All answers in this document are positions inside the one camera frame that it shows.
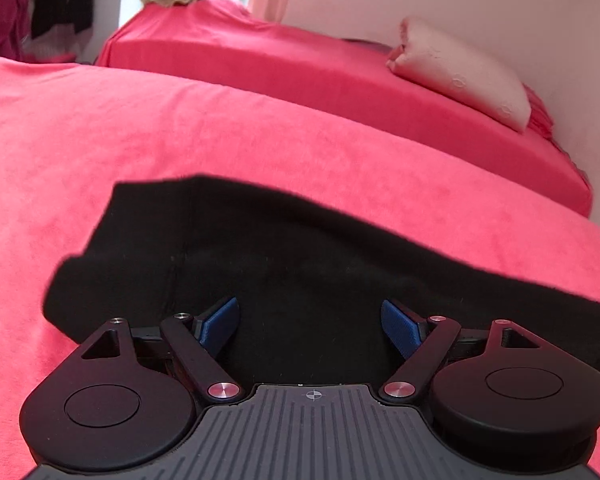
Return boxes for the pale pink pillow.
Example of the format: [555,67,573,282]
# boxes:
[386,16,532,134]

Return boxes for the bed with red sheet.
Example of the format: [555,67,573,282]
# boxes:
[96,0,593,218]

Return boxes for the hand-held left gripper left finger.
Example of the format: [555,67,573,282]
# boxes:
[81,296,244,405]

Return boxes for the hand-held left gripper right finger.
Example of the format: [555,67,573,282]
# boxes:
[379,299,541,406]

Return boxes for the folded red cloth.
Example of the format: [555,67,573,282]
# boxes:
[522,85,556,148]

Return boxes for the black knit pants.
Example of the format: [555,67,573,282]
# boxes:
[41,174,600,391]

